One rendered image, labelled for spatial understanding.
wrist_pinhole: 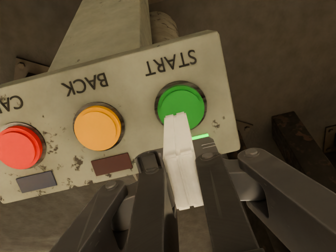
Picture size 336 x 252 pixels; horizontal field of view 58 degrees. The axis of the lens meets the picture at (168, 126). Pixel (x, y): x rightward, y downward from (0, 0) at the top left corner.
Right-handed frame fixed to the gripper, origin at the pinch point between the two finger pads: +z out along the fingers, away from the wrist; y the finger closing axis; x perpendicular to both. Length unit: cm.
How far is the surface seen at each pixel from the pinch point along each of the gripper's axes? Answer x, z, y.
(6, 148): 0.6, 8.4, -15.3
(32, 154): -0.5, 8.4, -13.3
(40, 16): 17, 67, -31
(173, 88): 2.2, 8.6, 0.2
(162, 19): 9, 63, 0
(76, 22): 10.6, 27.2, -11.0
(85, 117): 1.6, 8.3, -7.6
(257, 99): -22, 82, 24
